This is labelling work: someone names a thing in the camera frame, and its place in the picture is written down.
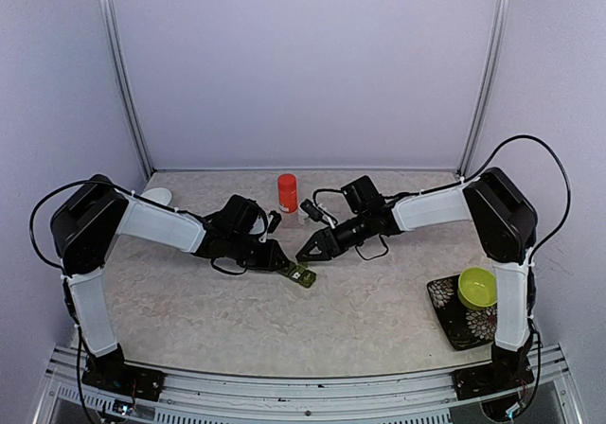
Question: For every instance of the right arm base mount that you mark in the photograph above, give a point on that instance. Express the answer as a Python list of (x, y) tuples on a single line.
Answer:
[(485, 380)]

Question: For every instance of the aluminium frame post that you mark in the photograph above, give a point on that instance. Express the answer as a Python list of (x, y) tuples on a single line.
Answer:
[(497, 33), (141, 149)]

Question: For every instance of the green weekly pill organizer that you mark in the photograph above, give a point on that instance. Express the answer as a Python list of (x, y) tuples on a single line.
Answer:
[(299, 274)]

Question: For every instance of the aluminium front rail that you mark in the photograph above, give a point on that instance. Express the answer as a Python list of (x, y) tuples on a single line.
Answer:
[(425, 393)]

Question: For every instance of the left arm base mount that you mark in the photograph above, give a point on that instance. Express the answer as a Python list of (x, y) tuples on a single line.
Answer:
[(125, 379)]

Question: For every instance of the right aluminium frame post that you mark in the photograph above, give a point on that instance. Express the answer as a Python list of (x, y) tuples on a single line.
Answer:
[(497, 33)]

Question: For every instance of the lime green bowl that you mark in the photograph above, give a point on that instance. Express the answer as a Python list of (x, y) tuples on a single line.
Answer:
[(477, 289)]

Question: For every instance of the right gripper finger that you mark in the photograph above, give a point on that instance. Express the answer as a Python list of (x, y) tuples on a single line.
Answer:
[(312, 254), (316, 239)]

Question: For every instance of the black floral square plate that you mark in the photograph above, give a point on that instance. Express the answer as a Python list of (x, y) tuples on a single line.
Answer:
[(464, 328)]

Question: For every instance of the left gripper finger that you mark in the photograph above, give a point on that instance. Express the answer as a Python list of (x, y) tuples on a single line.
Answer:
[(279, 258), (283, 269)]

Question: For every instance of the red pill bottle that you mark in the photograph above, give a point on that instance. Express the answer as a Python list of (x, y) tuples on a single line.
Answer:
[(287, 193)]

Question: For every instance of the left aluminium frame post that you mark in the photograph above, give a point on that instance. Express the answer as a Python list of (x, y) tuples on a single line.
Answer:
[(141, 149)]

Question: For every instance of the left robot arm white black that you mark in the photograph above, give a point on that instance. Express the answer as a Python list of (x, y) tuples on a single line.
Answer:
[(86, 227)]

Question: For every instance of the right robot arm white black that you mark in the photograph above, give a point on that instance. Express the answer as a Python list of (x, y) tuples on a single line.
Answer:
[(505, 223)]

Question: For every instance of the white pill bottle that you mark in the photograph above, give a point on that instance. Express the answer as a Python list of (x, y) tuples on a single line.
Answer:
[(302, 218)]

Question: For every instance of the white bowl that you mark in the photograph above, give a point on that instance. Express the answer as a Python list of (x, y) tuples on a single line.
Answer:
[(159, 195)]

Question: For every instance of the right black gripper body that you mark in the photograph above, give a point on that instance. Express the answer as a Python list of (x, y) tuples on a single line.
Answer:
[(337, 245)]

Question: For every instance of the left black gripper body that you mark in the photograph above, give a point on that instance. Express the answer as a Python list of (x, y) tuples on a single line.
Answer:
[(256, 259)]

